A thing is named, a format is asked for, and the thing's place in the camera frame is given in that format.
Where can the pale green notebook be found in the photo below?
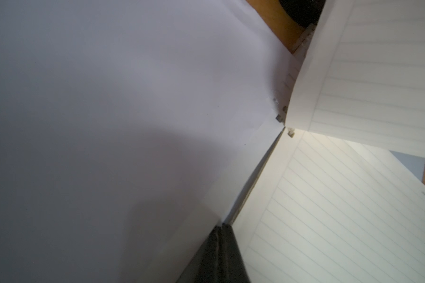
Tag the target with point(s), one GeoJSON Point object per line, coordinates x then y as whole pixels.
{"type": "Point", "coordinates": [130, 129]}

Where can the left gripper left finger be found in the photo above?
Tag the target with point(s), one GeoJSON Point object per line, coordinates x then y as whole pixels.
{"type": "Point", "coordinates": [205, 267]}

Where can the black tape roll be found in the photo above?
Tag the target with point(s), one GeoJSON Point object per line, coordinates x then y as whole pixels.
{"type": "Point", "coordinates": [303, 12]}

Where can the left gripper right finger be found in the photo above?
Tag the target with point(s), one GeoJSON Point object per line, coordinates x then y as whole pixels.
{"type": "Point", "coordinates": [233, 268]}

